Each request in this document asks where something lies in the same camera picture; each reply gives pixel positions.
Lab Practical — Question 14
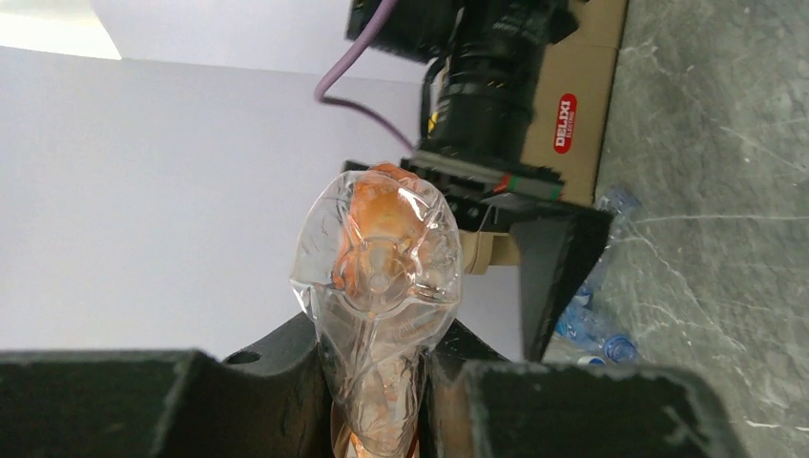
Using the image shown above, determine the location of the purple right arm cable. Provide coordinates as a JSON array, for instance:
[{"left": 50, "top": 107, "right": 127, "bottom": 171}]
[{"left": 314, "top": 0, "right": 419, "bottom": 153}]

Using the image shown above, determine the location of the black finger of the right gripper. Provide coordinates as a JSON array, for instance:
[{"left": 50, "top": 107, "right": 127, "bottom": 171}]
[{"left": 487, "top": 193, "right": 613, "bottom": 362}]

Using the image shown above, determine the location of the blue label water bottle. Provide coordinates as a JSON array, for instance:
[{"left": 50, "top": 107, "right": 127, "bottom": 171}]
[{"left": 543, "top": 184, "right": 641, "bottom": 365}]

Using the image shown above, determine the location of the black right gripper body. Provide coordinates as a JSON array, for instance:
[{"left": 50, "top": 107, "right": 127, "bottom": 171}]
[{"left": 370, "top": 0, "right": 578, "bottom": 231}]

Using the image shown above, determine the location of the tan plastic toolbox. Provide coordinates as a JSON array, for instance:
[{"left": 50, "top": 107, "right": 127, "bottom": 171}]
[{"left": 462, "top": 1, "right": 628, "bottom": 274}]

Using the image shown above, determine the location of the clear orange-label bottle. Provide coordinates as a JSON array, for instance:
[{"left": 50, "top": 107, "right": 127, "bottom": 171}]
[{"left": 290, "top": 163, "right": 464, "bottom": 457}]

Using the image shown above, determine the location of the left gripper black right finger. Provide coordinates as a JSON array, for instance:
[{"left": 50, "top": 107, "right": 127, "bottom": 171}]
[{"left": 420, "top": 323, "right": 747, "bottom": 457}]

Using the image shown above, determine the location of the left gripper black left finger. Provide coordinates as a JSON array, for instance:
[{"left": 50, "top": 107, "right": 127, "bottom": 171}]
[{"left": 1, "top": 314, "right": 331, "bottom": 457}]

